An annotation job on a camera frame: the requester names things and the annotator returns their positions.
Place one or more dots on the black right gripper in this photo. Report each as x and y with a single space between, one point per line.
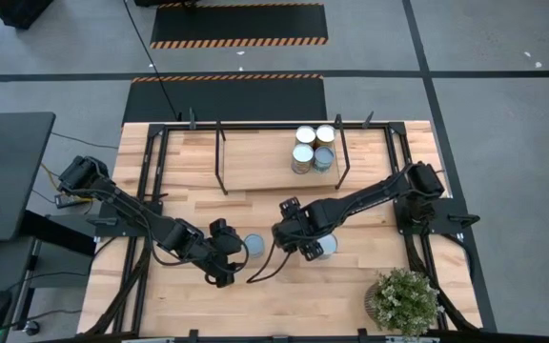
293 228

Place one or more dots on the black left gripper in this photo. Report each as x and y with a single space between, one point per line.
222 255

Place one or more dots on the orange pineapple tin can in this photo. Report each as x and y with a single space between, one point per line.
328 245

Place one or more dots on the green chicken tin can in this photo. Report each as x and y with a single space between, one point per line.
254 245

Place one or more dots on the peaches tin can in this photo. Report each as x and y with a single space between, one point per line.
302 155

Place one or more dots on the mixed vegetables tin can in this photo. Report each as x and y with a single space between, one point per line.
324 156

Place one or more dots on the blue-labelled tin can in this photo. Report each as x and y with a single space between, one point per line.
305 135

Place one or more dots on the orange-labelled tin can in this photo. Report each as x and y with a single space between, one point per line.
325 134

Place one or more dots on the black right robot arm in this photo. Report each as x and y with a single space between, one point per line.
374 193

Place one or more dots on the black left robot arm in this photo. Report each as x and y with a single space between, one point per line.
131 212

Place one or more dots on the green potted plant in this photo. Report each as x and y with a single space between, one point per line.
405 300

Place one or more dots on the black hazard-striped floor mat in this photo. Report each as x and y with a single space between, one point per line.
236 24
227 100

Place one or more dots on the small black hub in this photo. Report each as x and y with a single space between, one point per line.
67 201

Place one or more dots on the black round caster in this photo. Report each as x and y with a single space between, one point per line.
32 328

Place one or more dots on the black box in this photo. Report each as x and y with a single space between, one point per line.
17 12

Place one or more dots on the wooden shelf black metal frame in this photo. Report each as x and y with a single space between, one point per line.
265 167

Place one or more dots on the black metal table frame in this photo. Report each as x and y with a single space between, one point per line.
448 218

